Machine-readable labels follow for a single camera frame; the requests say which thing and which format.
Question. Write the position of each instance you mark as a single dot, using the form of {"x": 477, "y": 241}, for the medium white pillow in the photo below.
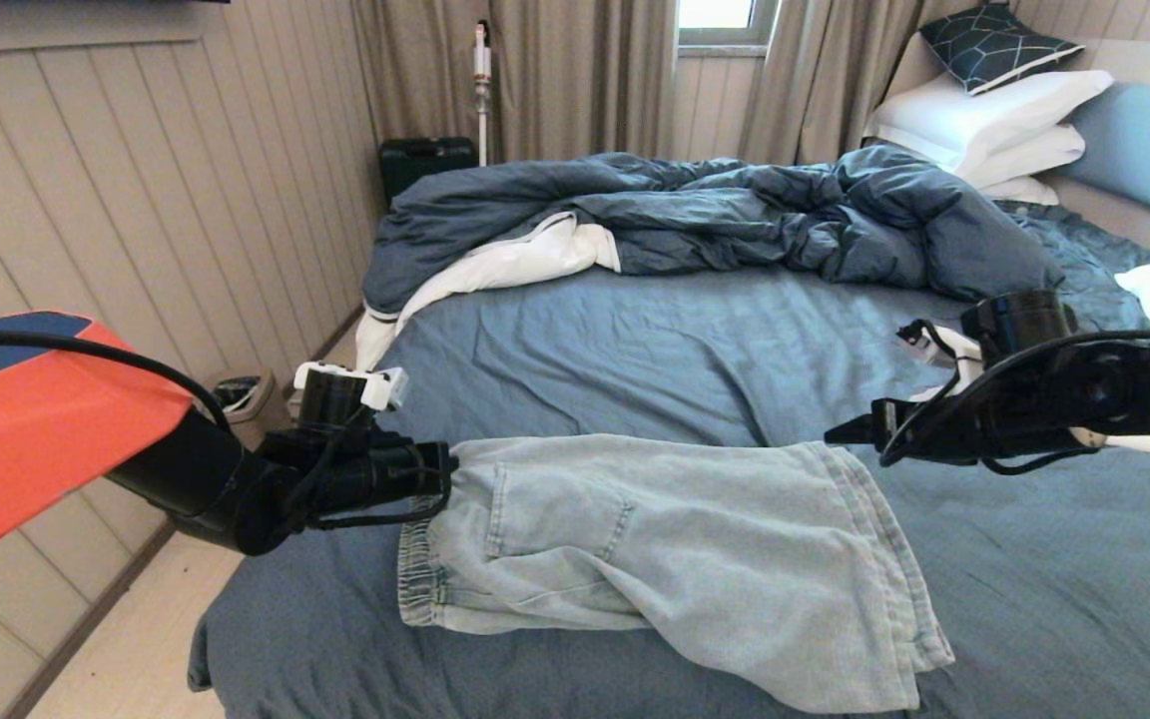
{"x": 1034, "y": 155}

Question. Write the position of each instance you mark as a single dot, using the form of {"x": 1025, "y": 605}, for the small white pillow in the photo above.
{"x": 1024, "y": 192}

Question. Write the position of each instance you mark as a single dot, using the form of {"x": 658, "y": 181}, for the beige trash bin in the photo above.
{"x": 241, "y": 394}

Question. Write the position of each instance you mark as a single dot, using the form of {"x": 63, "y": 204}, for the white remote control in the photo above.
{"x": 1124, "y": 442}

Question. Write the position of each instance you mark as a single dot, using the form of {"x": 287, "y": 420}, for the window with grey frame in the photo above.
{"x": 725, "y": 15}

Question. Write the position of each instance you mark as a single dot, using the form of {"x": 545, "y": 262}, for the dark blue white-lined duvet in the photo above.
{"x": 735, "y": 210}

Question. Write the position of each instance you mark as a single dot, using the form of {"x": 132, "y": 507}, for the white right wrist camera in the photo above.
{"x": 954, "y": 350}

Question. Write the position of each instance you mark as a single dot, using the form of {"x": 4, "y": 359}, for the white stick vacuum cleaner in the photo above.
{"x": 481, "y": 60}

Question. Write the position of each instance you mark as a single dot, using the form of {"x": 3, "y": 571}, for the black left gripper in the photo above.
{"x": 375, "y": 479}

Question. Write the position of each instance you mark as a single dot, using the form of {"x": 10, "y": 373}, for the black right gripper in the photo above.
{"x": 974, "y": 424}

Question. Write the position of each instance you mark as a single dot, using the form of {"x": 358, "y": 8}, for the large white pillow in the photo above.
{"x": 974, "y": 115}

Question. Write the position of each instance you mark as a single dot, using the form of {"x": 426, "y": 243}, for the bed with blue sheet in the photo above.
{"x": 685, "y": 350}

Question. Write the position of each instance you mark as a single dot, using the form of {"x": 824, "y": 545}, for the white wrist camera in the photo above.
{"x": 385, "y": 387}
{"x": 954, "y": 350}

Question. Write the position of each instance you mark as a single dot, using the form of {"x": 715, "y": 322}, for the wide beige curtain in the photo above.
{"x": 575, "y": 80}

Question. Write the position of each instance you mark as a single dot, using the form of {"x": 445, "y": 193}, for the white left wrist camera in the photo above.
{"x": 385, "y": 387}

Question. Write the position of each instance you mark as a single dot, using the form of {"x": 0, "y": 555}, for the dark geometric patterned cushion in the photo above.
{"x": 994, "y": 45}

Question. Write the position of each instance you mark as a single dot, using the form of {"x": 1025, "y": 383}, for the narrow beige curtain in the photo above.
{"x": 815, "y": 80}

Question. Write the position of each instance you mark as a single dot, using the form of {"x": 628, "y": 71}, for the light blue denim shorts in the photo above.
{"x": 685, "y": 559}

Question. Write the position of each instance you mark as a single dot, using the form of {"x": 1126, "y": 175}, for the black hard suitcase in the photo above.
{"x": 425, "y": 165}

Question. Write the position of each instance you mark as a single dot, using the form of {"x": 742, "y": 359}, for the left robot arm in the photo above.
{"x": 86, "y": 449}

